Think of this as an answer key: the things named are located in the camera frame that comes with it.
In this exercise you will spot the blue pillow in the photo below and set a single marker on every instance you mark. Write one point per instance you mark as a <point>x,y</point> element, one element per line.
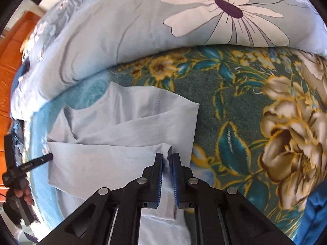
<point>20,75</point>

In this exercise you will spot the wooden headboard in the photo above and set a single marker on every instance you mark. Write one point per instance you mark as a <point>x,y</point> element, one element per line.
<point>10,69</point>

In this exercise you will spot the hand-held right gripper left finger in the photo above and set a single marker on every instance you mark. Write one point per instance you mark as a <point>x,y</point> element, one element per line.
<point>159,178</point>

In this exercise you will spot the person's left forearm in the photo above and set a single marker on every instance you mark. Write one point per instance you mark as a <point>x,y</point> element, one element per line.
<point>19,233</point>

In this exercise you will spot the light blue floral duvet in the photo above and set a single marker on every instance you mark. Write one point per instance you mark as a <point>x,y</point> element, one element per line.
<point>127,30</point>

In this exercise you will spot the person's left hand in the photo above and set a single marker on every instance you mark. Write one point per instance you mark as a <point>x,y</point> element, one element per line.
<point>12,204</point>

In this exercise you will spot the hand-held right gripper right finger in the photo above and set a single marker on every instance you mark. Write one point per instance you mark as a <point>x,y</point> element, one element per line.
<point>175,178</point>

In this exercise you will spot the teal floral blanket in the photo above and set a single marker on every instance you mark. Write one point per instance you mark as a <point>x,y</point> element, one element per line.
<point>230,107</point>

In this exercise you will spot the light blue long-sleeve shirt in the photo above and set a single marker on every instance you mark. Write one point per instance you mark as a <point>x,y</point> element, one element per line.
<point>122,132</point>

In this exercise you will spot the bright blue fleece garment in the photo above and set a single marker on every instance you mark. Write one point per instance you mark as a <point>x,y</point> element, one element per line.
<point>314,214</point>

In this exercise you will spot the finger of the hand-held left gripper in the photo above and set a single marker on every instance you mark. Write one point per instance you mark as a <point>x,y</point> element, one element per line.
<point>35,162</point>

